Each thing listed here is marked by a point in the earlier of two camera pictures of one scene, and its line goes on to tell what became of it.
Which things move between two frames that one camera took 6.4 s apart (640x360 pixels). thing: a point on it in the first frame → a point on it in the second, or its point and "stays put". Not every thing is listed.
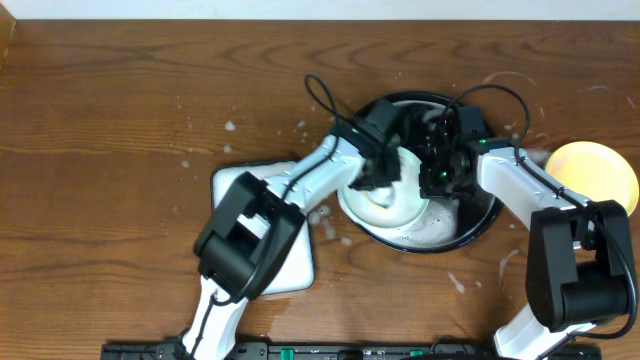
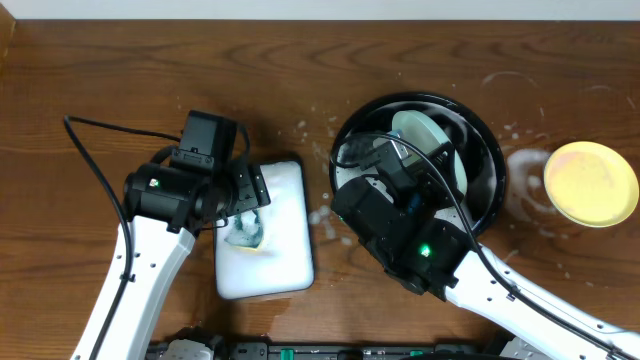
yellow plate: x=594 y=172 stays put
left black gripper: x=379 y=170 → x=252 y=187
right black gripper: x=427 y=188 → x=433 y=178
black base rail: x=345 y=351 stays put
